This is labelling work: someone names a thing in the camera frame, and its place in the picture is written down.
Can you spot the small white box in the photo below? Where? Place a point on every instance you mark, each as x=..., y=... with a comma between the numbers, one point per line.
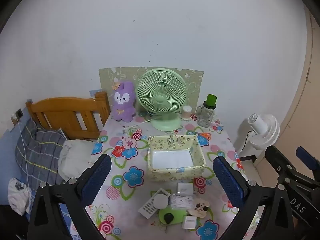
x=185, y=188

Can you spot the white round case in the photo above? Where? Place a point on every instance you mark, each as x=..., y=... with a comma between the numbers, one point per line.
x=161, y=202

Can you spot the white plastic bag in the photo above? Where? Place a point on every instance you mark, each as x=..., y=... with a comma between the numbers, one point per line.
x=17, y=195

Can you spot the black round fob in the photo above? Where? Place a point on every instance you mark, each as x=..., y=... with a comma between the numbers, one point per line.
x=168, y=217

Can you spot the wooden bed headboard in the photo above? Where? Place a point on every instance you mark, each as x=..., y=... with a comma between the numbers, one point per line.
x=62, y=107

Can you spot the glass jar mug green lid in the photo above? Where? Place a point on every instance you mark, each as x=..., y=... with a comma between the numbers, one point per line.
x=205, y=116

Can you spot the white remote control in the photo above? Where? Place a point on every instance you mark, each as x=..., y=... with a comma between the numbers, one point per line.
x=147, y=208

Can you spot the green desk fan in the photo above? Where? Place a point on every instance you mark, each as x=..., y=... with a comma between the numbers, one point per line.
x=160, y=100

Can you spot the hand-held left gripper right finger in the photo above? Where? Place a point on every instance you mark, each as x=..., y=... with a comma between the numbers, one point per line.
x=228, y=180

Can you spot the white charger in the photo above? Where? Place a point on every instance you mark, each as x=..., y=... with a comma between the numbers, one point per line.
x=189, y=222

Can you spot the floral tablecloth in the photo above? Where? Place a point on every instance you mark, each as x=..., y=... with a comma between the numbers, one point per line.
x=130, y=177

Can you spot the clear cotton swab container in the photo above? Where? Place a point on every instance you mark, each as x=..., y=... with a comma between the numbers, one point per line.
x=186, y=113

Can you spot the white standing fan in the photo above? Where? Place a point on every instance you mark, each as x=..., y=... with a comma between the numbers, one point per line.
x=262, y=127

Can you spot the light blue paper sheet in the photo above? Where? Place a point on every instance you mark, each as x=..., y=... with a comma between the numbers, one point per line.
x=94, y=93

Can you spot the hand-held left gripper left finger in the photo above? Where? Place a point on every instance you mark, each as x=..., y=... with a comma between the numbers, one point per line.
x=97, y=177

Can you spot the beige wooden door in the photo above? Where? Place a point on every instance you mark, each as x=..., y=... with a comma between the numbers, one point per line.
x=310, y=80

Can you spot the purple plush bunny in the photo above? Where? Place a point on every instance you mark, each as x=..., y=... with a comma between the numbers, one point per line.
x=122, y=105

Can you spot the yellow cartoon storage box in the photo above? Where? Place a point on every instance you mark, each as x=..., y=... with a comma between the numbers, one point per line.
x=175, y=173

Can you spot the plaid grey blanket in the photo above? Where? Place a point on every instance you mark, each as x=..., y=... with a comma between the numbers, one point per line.
x=40, y=150

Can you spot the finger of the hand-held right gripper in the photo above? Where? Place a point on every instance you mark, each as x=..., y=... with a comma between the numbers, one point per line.
x=281, y=163
x=305, y=155

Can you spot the wall socket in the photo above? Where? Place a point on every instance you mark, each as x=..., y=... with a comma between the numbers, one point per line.
x=18, y=113

